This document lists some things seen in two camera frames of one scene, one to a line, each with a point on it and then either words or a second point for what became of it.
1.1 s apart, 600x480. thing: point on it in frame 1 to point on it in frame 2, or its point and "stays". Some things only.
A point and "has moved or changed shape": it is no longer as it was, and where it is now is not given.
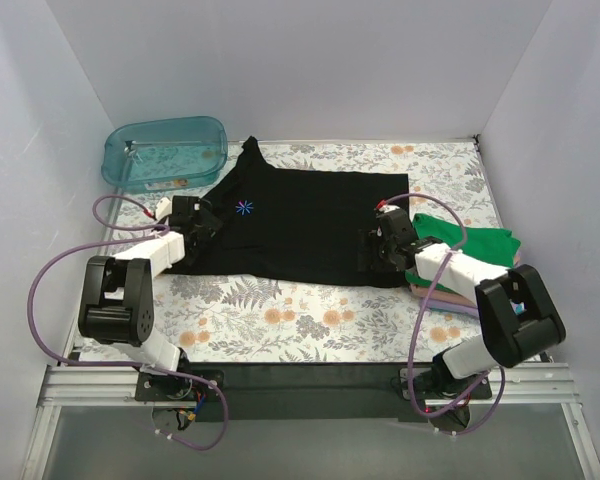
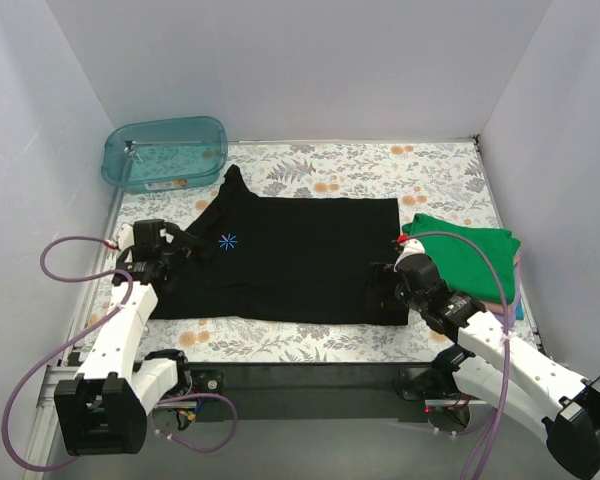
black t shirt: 296,226 has moved or changed shape
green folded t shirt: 497,247 stays
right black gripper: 375,250 to 383,286
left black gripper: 206,223 to 178,248
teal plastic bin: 165,152 stays
